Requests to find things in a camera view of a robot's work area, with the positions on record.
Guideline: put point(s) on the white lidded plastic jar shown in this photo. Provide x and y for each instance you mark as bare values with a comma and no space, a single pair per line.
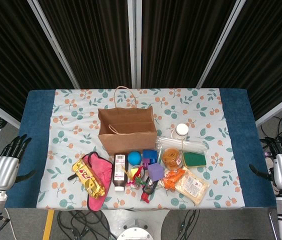
181,130

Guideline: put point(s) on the floral print tablecloth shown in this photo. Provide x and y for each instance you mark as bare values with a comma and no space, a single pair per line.
181,105

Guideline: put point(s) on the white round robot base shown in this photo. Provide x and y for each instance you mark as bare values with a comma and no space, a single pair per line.
134,232

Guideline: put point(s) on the brown paper bag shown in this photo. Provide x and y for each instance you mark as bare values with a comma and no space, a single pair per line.
131,142

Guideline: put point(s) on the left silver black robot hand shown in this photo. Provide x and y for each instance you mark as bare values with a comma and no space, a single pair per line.
2,172

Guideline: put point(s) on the black bottle red cap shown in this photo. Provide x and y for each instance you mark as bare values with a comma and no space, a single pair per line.
149,186

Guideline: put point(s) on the brown bottle white cap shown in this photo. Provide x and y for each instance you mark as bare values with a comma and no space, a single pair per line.
120,172

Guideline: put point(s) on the purple foam cube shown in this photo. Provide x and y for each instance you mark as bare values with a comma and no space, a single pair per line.
155,172

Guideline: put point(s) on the blue ball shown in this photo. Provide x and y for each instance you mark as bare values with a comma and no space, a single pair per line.
134,158

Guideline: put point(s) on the purple toy building block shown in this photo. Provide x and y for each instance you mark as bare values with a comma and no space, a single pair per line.
144,165

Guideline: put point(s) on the black curtain partition panel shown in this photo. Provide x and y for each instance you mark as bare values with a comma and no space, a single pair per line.
181,37
6,50
93,37
268,50

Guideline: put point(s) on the gold foil snack pack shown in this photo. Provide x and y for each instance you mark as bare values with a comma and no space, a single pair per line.
88,178

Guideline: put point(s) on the blue toy building block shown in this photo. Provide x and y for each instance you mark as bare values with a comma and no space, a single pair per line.
149,153

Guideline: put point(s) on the orange snack packet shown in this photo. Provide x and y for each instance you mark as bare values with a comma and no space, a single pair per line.
172,178

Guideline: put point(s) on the blue velvet table cover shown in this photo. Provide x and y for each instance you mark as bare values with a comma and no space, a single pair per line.
36,125

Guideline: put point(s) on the green yellow sponge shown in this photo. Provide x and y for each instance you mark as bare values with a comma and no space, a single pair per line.
194,159

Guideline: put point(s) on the green white marker pen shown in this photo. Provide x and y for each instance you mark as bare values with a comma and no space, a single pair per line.
160,156

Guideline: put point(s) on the pink cloth black trim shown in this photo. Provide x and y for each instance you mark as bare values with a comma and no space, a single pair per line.
101,170

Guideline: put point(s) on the beige vacuum food pack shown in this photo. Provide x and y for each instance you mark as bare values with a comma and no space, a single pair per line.
193,187

